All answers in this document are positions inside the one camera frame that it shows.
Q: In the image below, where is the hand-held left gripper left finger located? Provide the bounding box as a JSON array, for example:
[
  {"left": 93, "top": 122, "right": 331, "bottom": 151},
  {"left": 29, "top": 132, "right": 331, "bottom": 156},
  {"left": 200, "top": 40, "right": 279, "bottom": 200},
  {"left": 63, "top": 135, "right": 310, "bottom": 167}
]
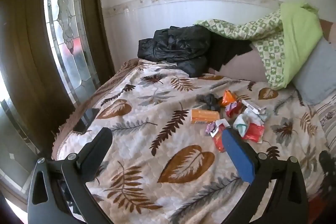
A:
[{"left": 28, "top": 127, "right": 113, "bottom": 224}]

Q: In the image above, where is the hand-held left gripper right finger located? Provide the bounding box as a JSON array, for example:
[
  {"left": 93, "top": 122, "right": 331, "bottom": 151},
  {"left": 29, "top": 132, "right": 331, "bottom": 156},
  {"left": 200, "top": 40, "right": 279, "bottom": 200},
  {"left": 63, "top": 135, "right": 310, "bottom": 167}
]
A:
[{"left": 215, "top": 128, "right": 309, "bottom": 224}]

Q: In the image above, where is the red wrapper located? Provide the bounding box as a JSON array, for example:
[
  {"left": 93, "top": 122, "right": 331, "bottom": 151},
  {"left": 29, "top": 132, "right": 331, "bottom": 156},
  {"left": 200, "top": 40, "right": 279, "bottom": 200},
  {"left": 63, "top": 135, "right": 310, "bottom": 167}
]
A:
[{"left": 213, "top": 124, "right": 229, "bottom": 153}]

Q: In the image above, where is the red plastic packet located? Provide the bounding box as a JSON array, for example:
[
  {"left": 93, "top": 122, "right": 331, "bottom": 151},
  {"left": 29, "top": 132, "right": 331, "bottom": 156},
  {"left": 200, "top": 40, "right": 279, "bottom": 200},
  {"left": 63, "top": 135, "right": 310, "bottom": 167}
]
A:
[{"left": 241, "top": 123, "right": 265, "bottom": 144}]

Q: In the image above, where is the white and teal wrapper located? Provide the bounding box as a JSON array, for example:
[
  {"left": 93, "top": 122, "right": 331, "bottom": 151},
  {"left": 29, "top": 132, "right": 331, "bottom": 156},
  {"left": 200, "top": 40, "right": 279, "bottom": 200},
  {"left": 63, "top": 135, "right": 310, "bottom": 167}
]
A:
[{"left": 232, "top": 114, "right": 253, "bottom": 136}]

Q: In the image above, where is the purple wrapper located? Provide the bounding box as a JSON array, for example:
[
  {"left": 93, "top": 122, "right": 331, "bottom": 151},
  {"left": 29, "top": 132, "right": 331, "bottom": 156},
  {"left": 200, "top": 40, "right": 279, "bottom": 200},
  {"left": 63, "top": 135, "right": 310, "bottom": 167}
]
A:
[{"left": 205, "top": 122, "right": 219, "bottom": 135}]

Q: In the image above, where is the pink wrapper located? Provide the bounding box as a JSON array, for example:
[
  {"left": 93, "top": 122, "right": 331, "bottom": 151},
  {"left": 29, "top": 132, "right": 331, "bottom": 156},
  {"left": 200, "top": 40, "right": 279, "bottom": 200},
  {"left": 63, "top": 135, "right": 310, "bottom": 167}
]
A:
[{"left": 225, "top": 101, "right": 242, "bottom": 117}]

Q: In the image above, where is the orange cardboard box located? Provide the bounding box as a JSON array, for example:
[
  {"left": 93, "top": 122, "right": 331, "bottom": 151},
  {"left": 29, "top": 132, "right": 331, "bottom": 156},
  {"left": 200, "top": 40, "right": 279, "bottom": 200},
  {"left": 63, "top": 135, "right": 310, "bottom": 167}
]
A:
[{"left": 191, "top": 109, "right": 220, "bottom": 125}]

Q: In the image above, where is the white narrow box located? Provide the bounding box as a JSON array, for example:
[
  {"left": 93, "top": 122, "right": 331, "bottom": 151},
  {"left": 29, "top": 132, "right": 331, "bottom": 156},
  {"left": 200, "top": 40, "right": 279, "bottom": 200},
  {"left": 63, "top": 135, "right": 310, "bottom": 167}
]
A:
[{"left": 241, "top": 99, "right": 267, "bottom": 114}]

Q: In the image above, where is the orange snack packet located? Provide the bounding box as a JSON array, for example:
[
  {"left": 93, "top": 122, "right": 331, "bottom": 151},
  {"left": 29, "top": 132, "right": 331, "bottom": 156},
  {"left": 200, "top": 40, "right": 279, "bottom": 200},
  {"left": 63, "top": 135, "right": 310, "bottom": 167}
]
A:
[{"left": 220, "top": 90, "right": 238, "bottom": 108}]

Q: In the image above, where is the black plastic bag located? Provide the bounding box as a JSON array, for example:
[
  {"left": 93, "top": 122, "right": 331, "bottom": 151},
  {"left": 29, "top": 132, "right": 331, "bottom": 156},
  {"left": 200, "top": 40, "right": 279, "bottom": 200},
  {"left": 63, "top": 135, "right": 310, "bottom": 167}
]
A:
[{"left": 197, "top": 94, "right": 221, "bottom": 111}]

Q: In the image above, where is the black smartphone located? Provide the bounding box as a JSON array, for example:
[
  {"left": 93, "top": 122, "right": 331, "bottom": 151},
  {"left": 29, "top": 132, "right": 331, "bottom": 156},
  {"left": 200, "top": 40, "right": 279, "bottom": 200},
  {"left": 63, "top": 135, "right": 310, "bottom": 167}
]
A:
[{"left": 72, "top": 108, "right": 100, "bottom": 134}]

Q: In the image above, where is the leaf printed beige blanket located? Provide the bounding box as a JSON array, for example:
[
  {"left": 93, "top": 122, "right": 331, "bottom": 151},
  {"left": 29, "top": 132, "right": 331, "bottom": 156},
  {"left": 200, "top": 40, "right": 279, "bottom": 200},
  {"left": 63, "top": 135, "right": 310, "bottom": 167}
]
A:
[{"left": 51, "top": 58, "right": 334, "bottom": 224}]

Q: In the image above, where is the pink bedsheet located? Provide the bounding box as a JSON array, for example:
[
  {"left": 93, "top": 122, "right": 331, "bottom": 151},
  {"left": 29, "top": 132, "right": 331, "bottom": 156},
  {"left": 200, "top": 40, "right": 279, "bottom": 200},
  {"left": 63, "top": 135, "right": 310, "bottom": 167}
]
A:
[{"left": 207, "top": 50, "right": 269, "bottom": 83}]

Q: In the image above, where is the dark object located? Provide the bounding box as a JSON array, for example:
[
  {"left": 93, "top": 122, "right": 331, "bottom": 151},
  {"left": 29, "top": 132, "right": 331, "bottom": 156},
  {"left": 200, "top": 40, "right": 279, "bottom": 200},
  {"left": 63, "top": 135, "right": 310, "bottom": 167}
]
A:
[{"left": 318, "top": 150, "right": 336, "bottom": 194}]

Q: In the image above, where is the striped cloth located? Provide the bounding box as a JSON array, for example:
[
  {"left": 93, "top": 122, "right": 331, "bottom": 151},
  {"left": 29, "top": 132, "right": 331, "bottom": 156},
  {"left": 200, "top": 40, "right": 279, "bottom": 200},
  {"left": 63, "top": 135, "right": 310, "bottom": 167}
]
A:
[{"left": 314, "top": 94, "right": 336, "bottom": 151}]

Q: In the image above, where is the black cloth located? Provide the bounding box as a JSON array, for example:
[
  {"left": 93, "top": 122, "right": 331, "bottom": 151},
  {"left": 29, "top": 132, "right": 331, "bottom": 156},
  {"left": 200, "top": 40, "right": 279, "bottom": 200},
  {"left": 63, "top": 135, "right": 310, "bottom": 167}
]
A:
[{"left": 207, "top": 32, "right": 253, "bottom": 73}]

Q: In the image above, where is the grey pillow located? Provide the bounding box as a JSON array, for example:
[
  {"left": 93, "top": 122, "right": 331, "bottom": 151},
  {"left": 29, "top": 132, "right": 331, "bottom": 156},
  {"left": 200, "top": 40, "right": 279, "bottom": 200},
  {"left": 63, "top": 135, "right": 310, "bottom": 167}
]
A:
[{"left": 292, "top": 39, "right": 336, "bottom": 106}]

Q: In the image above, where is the black puffer jacket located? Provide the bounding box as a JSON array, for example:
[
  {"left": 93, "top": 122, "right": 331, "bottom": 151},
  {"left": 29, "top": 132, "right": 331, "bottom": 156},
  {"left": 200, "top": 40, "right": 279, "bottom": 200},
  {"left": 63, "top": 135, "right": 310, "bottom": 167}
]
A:
[{"left": 138, "top": 25, "right": 213, "bottom": 78}]

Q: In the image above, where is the dark wooden door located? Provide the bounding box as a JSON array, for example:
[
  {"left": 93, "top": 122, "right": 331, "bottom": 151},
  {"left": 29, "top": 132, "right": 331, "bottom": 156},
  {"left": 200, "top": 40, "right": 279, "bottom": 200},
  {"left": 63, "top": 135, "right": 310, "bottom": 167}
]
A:
[{"left": 0, "top": 0, "right": 78, "bottom": 159}]

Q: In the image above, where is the green patterned quilt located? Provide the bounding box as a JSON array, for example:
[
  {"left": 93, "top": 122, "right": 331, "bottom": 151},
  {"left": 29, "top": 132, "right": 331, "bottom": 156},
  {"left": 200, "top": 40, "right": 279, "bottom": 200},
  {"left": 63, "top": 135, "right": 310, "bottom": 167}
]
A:
[{"left": 194, "top": 2, "right": 324, "bottom": 90}]

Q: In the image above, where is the stained glass window panel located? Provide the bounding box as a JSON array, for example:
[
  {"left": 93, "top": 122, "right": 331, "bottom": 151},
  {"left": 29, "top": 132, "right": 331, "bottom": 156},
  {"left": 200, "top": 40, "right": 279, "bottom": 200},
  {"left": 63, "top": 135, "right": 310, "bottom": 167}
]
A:
[{"left": 43, "top": 0, "right": 101, "bottom": 107}]

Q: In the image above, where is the dark wooden door frame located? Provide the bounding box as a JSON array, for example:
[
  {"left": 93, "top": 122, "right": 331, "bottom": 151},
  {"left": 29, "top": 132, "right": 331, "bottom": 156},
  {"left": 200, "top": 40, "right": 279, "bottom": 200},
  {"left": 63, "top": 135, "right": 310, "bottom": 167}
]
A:
[{"left": 78, "top": 0, "right": 116, "bottom": 81}]

